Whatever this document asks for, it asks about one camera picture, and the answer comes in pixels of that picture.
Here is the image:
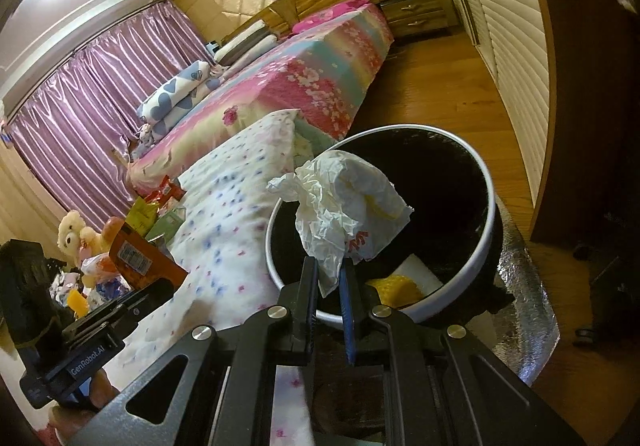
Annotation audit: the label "pink pillow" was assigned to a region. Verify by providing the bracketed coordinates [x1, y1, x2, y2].
[291, 0, 372, 35]

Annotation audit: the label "silver foil mat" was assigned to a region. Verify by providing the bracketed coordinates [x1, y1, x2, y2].
[466, 205, 562, 388]

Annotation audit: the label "small white plush toy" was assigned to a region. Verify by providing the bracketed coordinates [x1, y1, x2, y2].
[134, 123, 157, 158]

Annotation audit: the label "white pillow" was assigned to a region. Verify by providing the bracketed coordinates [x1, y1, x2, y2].
[215, 21, 269, 55]

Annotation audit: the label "white bin with black liner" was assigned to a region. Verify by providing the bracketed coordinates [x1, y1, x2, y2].
[265, 124, 517, 327]

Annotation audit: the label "dark wooden wardrobe panel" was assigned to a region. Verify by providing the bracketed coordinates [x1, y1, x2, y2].
[517, 0, 640, 246]

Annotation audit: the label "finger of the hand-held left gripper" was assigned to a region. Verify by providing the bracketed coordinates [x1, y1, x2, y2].
[67, 294, 174, 357]
[62, 281, 175, 334]

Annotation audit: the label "grey striped pillow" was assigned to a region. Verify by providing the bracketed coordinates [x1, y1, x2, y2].
[215, 32, 279, 66]

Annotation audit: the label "cream teddy bear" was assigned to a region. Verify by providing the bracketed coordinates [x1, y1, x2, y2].
[56, 209, 102, 288]

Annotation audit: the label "dark office chair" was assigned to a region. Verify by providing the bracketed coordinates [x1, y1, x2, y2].
[571, 210, 640, 348]

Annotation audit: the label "orange cup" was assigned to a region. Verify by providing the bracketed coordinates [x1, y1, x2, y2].
[67, 288, 92, 318]

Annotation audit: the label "purple curtain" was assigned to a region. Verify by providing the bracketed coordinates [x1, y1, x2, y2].
[6, 1, 212, 233]

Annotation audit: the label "white foam sheet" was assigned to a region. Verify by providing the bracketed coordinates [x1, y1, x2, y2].
[389, 253, 444, 298]

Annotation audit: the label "white paper wrapper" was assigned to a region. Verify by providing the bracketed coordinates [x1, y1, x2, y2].
[266, 149, 416, 298]

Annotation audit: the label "floral plastic bag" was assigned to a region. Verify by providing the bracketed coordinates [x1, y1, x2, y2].
[79, 252, 132, 303]

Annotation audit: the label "orange cardboard box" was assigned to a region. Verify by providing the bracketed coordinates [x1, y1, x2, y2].
[107, 221, 189, 298]

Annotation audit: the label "brown bread plush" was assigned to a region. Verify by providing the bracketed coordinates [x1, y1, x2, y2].
[101, 217, 124, 248]

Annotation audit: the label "red snack packet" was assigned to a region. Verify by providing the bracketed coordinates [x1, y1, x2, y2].
[144, 177, 187, 205]

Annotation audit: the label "pile of clothes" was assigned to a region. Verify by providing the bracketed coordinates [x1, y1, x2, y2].
[49, 270, 82, 308]

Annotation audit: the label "yellow bubble wrap piece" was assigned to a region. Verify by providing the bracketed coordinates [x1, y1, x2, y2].
[366, 276, 427, 311]

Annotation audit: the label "bed with pink floral sheet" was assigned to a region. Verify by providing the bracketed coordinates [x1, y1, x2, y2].
[127, 2, 397, 199]

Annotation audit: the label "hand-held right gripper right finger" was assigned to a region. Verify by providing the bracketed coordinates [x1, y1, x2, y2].
[340, 262, 586, 446]

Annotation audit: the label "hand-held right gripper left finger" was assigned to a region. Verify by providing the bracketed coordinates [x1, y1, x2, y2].
[65, 257, 321, 446]

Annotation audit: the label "cream louvered wardrobe doors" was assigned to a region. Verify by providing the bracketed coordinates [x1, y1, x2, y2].
[419, 0, 557, 228]

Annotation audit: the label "heart pattern pillow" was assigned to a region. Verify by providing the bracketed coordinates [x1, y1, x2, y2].
[136, 59, 224, 138]

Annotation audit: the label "person's left hand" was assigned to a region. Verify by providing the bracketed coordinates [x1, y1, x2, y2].
[47, 368, 123, 444]

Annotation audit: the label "green milk carton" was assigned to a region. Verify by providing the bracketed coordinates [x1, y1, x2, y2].
[149, 207, 187, 248]

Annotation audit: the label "wooden nightstand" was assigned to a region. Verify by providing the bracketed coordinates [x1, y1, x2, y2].
[377, 0, 463, 45]

